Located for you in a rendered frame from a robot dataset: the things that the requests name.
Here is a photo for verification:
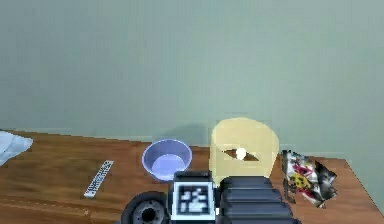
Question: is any brown wooden table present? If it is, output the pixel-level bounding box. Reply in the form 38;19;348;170
0;129;384;224

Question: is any lavender bowl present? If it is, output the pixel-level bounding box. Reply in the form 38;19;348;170
141;138;193;183

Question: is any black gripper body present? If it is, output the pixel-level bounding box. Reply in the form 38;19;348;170
120;191;172;224

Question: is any white remote control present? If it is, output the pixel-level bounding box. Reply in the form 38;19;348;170
83;160;115;199

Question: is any pale blue cloth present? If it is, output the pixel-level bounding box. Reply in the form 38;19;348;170
0;130;34;167

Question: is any crumpled printed paper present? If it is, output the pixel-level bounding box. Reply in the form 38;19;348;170
280;149;338;210

